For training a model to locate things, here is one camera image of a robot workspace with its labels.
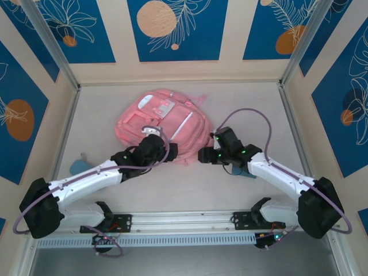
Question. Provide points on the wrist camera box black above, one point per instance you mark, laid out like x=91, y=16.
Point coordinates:
x=228, y=139
x=152, y=148

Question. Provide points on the light blue pencil case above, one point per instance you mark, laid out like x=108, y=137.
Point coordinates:
x=79, y=165

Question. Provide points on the teal notebook with button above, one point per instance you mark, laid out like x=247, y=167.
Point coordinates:
x=244, y=172

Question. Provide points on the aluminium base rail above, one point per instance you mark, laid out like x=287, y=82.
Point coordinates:
x=184, y=220

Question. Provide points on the aluminium frame post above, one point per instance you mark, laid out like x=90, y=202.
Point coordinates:
x=309, y=43
x=50, y=43

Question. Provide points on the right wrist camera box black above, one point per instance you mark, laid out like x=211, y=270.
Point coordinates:
x=228, y=139

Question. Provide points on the pink backpack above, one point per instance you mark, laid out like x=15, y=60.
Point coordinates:
x=184, y=126

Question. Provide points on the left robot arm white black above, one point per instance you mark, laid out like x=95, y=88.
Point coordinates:
x=83, y=184

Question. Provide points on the aluminium side rail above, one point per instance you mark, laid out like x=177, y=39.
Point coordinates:
x=293, y=129
x=67, y=123

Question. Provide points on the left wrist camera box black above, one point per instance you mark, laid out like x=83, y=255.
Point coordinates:
x=152, y=148

